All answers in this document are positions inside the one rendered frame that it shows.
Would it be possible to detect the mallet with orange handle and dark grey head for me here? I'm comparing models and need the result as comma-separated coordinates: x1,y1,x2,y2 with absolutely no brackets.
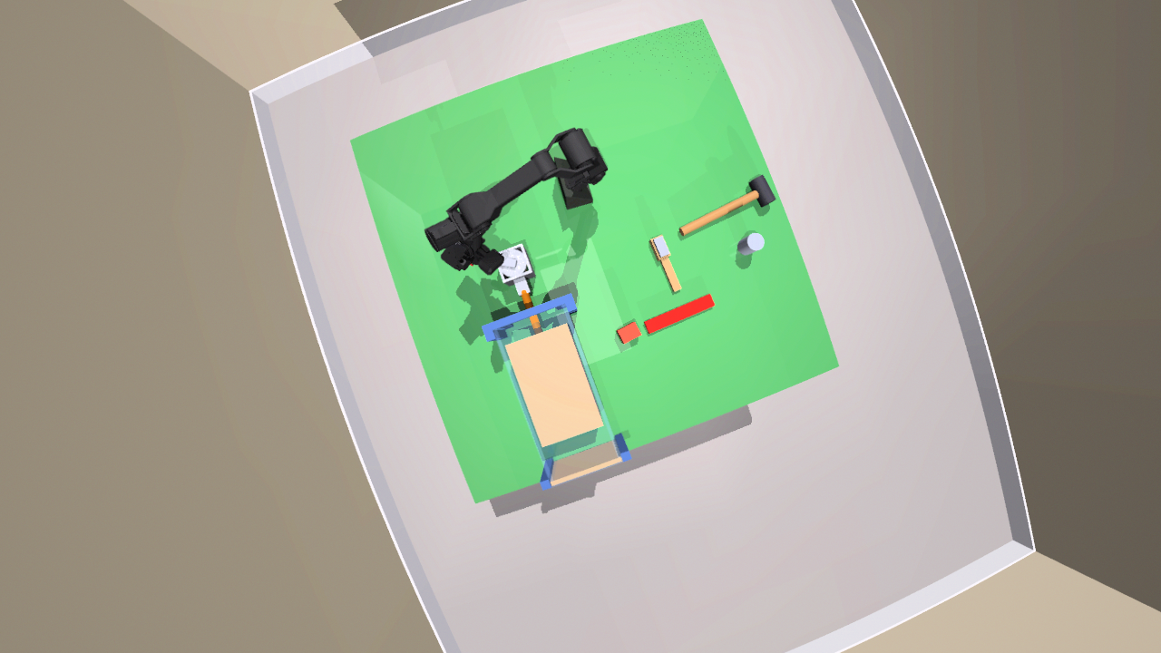
679,175,776,236

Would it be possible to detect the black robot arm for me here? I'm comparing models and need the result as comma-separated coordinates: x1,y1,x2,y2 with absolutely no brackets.
424,127,608,271

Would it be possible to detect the red rectangular bar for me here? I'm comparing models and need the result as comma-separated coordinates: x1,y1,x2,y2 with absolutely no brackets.
644,295,714,333

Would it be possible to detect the blue rectangular frame bar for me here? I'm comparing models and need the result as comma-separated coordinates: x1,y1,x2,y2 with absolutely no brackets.
482,293,574,333

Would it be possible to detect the grey cylinder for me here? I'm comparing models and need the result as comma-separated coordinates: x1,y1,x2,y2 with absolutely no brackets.
737,234,765,254

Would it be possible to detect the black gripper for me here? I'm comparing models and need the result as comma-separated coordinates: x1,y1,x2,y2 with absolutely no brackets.
460,231,504,277

